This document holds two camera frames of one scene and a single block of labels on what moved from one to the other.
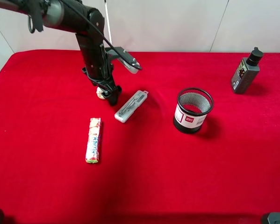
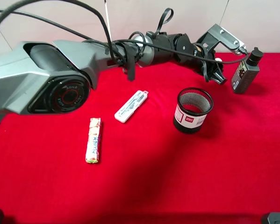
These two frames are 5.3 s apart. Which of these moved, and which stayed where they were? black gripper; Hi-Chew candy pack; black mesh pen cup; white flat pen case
Moved: black gripper
Stayed: black mesh pen cup; white flat pen case; Hi-Chew candy pack
